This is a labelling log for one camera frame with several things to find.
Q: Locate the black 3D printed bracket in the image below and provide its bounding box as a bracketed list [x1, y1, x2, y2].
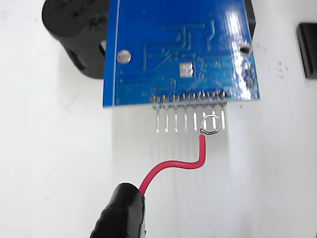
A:
[41, 0, 257, 80]

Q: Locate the red wire with ring end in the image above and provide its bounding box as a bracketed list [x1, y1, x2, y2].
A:
[139, 114, 221, 196]

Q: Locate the black rectangular block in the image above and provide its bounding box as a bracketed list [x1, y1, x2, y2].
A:
[296, 22, 317, 80]

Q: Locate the blue printed circuit board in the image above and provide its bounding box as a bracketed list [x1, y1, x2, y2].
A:
[103, 0, 261, 133]

